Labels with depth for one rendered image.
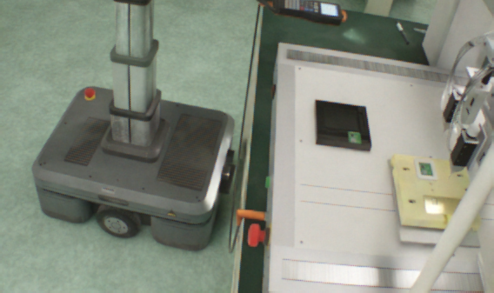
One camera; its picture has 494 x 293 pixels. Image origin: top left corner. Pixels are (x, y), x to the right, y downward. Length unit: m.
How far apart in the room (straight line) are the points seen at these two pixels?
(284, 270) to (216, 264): 1.03
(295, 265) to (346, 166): 0.27
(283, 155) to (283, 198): 0.11
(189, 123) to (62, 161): 0.49
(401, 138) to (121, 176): 0.98
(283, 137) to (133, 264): 0.96
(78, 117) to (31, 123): 0.45
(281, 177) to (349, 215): 0.15
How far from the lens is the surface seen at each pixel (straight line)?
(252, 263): 1.01
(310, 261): 0.90
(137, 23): 1.57
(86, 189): 1.80
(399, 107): 1.26
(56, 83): 2.63
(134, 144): 1.84
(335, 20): 1.46
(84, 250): 1.94
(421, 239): 0.98
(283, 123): 1.12
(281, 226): 0.94
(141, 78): 1.66
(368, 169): 1.08
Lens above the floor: 1.58
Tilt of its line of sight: 41 degrees down
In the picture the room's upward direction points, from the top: 10 degrees clockwise
